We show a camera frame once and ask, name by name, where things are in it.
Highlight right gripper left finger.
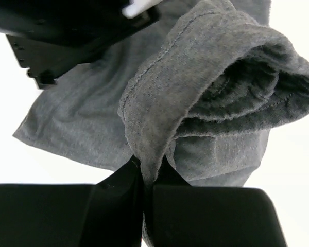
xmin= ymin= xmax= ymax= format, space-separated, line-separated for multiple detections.
xmin=0 ymin=157 xmax=143 ymax=246

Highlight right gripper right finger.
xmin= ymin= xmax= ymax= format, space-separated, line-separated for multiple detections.
xmin=146 ymin=158 xmax=286 ymax=247

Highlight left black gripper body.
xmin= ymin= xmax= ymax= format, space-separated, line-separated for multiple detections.
xmin=0 ymin=0 xmax=160 ymax=90

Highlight grey shorts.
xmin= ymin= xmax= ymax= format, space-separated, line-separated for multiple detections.
xmin=12 ymin=0 xmax=309 ymax=247

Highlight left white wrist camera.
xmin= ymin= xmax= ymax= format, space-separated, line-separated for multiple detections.
xmin=122 ymin=0 xmax=162 ymax=19

